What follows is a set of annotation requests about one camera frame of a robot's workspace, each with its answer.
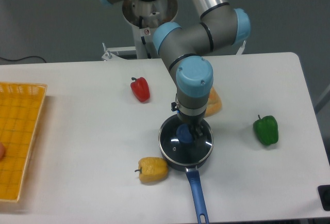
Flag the dark saucepan blue handle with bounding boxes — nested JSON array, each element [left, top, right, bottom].
[[158, 114, 215, 224]]

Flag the black cable on floor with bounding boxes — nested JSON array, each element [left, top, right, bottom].
[[0, 55, 47, 63]]

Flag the yellow woven basket tray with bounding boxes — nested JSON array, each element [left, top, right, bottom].
[[1, 82, 47, 202]]

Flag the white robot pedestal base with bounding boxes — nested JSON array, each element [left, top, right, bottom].
[[101, 0, 181, 61]]

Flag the black box at table edge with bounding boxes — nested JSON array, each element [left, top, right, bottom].
[[318, 185, 330, 211]]

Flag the glass pot lid blue knob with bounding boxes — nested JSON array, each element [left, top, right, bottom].
[[158, 115, 213, 167]]

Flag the red bell pepper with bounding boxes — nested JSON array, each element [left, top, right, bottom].
[[130, 77, 150, 103]]

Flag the orange bread wedge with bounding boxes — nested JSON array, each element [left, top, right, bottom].
[[205, 87, 222, 117]]

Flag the yellow bell pepper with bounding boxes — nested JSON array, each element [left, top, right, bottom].
[[135, 157, 168, 183]]

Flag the green bell pepper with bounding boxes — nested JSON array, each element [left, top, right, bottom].
[[253, 115, 279, 146]]

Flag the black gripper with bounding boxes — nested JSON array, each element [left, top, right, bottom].
[[171, 101, 205, 140]]

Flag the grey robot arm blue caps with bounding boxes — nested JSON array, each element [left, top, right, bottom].
[[100, 0, 251, 138]]

